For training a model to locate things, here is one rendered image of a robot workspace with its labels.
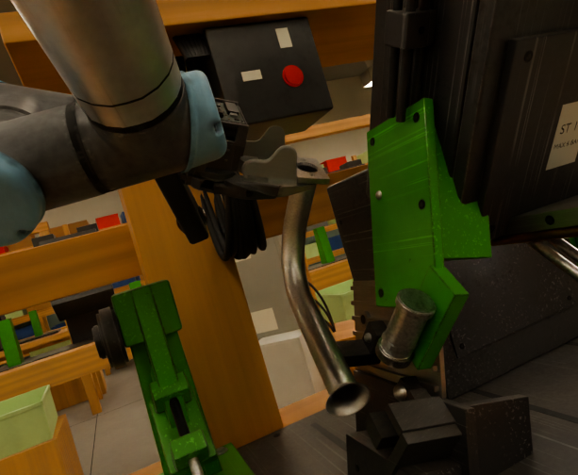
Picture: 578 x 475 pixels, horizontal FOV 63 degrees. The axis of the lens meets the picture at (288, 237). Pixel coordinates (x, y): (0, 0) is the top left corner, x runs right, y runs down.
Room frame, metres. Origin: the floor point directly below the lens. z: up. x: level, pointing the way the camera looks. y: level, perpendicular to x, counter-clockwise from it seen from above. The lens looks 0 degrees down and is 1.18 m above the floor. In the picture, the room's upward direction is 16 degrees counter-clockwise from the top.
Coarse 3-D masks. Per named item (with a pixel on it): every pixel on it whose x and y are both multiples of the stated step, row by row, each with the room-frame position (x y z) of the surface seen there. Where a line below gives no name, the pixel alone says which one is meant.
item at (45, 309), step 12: (108, 216) 6.87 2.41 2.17; (120, 216) 7.26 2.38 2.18; (60, 228) 6.67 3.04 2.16; (72, 228) 6.72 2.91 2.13; (108, 228) 6.78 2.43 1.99; (24, 240) 6.49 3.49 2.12; (0, 252) 6.36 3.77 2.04; (12, 252) 6.37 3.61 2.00; (120, 288) 6.75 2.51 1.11; (24, 312) 6.47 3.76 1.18; (48, 312) 6.40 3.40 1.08; (60, 324) 6.88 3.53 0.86; (108, 372) 6.62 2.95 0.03
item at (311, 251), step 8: (328, 160) 8.23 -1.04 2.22; (336, 160) 8.29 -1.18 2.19; (344, 160) 8.36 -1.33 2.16; (352, 160) 8.40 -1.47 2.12; (328, 168) 8.21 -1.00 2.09; (336, 168) 8.27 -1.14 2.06; (320, 224) 8.05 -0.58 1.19; (328, 224) 8.43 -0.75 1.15; (336, 224) 8.05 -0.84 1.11; (312, 232) 7.88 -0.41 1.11; (336, 240) 8.13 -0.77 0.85; (312, 248) 7.94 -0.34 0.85; (336, 248) 8.12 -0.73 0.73; (312, 256) 7.92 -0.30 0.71
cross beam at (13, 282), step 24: (360, 168) 0.97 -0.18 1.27; (264, 216) 0.89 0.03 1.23; (312, 216) 0.92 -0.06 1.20; (72, 240) 0.77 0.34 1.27; (96, 240) 0.78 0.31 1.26; (120, 240) 0.80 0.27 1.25; (0, 264) 0.73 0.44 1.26; (24, 264) 0.74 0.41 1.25; (48, 264) 0.76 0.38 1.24; (72, 264) 0.77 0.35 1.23; (96, 264) 0.78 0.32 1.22; (120, 264) 0.79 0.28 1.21; (0, 288) 0.73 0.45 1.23; (24, 288) 0.74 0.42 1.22; (48, 288) 0.75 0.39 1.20; (72, 288) 0.76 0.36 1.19; (0, 312) 0.73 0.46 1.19
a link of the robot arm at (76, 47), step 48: (48, 0) 0.24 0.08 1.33; (96, 0) 0.24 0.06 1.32; (144, 0) 0.27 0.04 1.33; (48, 48) 0.27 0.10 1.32; (96, 48) 0.27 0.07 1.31; (144, 48) 0.28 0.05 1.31; (96, 96) 0.30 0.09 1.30; (144, 96) 0.31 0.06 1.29; (192, 96) 0.36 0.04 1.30; (96, 144) 0.35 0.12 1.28; (144, 144) 0.35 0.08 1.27; (192, 144) 0.36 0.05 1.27
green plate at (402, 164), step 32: (384, 128) 0.54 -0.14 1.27; (416, 128) 0.48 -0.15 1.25; (384, 160) 0.54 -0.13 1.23; (416, 160) 0.48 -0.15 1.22; (384, 192) 0.54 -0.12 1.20; (416, 192) 0.48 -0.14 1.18; (448, 192) 0.48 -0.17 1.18; (384, 224) 0.54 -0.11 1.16; (416, 224) 0.48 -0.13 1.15; (448, 224) 0.48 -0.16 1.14; (480, 224) 0.49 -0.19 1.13; (384, 256) 0.54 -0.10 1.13; (416, 256) 0.48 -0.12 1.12; (448, 256) 0.47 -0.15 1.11; (480, 256) 0.49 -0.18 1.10; (384, 288) 0.54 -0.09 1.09; (416, 288) 0.48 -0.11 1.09
